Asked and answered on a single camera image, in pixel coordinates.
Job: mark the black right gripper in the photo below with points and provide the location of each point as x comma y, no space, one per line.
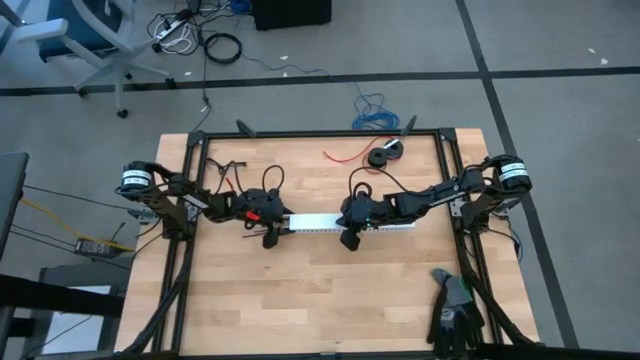
367,212

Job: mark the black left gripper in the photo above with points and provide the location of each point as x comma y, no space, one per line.
262,207

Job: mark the white duct cover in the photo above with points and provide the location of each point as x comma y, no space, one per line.
315,221

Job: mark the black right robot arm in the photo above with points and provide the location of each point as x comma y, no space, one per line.
440,192

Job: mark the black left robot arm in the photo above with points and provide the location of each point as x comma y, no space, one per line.
175,192

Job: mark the red tag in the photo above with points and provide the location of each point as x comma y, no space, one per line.
252,216

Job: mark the black tape roll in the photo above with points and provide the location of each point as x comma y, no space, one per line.
400,149
371,159

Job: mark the black grey work glove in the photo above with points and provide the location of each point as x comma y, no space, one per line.
455,315

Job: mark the black power adapter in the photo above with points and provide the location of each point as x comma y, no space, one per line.
92,248

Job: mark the black box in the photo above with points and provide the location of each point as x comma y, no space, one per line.
290,15

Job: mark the white power strip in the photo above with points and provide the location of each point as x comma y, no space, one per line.
172,29

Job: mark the dark desk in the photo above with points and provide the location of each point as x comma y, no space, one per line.
50,300

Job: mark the dark flat screen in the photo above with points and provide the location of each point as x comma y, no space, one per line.
10,200

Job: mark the grey office chair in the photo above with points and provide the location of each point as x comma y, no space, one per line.
45,29

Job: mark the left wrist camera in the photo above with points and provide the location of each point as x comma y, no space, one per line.
271,194

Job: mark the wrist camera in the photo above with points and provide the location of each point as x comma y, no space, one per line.
362,190
271,194

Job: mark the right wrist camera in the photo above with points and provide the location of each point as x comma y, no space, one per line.
362,190

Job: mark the black table frame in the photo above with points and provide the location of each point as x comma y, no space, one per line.
320,133

